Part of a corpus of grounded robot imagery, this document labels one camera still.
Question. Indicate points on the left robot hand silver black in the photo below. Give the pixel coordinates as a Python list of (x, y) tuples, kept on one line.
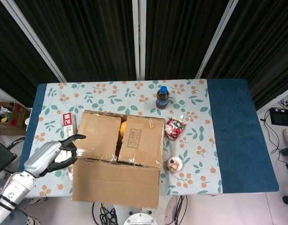
[(42, 157)]

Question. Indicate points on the cardboard box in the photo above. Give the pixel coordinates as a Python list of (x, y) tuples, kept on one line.
[(115, 182)]

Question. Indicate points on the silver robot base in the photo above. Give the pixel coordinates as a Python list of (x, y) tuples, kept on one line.
[(140, 216)]

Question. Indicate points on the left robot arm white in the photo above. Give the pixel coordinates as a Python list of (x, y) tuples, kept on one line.
[(13, 189)]

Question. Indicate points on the open floor box with clutter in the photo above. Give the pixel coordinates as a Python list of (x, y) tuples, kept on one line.
[(15, 117)]

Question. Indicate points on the black flat panel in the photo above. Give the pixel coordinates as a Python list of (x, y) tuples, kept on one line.
[(2, 157)]

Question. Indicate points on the long red white toothpaste box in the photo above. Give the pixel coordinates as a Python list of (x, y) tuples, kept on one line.
[(68, 125)]

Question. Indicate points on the white black sneaker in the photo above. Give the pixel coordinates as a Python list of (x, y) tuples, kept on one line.
[(33, 220), (38, 200)]

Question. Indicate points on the grey jeans leg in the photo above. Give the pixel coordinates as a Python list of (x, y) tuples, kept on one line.
[(23, 213)]

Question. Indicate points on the yellow rubber chicken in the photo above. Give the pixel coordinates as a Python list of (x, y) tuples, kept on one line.
[(123, 131)]

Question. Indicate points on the floral leaf print tablecloth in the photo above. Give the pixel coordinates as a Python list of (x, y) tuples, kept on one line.
[(134, 98)]

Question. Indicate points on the pink cupcake toy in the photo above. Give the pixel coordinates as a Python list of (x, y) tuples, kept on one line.
[(174, 163)]

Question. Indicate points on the cola bottle blue cap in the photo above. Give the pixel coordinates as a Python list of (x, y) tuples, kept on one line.
[(162, 99)]

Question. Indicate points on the red snack pouch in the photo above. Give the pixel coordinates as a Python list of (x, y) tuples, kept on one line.
[(174, 127)]

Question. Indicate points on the dark blue table cover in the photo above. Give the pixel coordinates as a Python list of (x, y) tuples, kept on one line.
[(240, 131)]

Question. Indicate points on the black box with lights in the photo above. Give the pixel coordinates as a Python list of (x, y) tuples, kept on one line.
[(281, 117)]

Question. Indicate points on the black power adapter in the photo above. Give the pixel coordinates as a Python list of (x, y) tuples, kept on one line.
[(286, 151)]

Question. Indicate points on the white partition post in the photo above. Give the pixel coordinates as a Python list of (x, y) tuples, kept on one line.
[(36, 39), (139, 39), (215, 39)]

